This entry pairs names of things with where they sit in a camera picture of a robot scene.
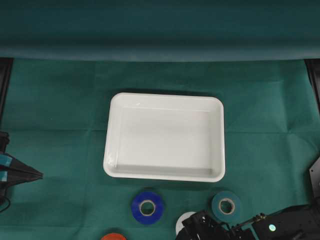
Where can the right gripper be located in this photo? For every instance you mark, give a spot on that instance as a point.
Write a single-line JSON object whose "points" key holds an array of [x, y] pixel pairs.
{"points": [[201, 226]]}

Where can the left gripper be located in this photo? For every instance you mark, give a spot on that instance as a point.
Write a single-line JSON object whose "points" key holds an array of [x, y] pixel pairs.
{"points": [[19, 172]]}

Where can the blue tape roll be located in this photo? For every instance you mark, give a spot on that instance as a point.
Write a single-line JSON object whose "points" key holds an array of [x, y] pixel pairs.
{"points": [[147, 208]]}

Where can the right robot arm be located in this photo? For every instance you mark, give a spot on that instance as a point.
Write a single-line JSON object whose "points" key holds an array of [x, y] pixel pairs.
{"points": [[298, 222]]}

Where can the green tape roll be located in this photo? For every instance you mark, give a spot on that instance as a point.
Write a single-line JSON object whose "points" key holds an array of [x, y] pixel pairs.
{"points": [[226, 206]]}

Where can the orange tape roll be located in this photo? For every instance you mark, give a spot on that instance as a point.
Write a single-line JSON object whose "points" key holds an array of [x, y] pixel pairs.
{"points": [[113, 236]]}

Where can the white plastic tray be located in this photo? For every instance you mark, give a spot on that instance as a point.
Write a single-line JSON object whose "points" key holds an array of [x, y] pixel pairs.
{"points": [[165, 137]]}

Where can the green backdrop curtain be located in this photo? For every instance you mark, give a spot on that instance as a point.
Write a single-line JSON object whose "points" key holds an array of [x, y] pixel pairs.
{"points": [[160, 30]]}

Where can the black table frame rail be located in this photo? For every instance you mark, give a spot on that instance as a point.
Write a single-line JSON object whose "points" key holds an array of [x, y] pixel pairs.
{"points": [[313, 70]]}

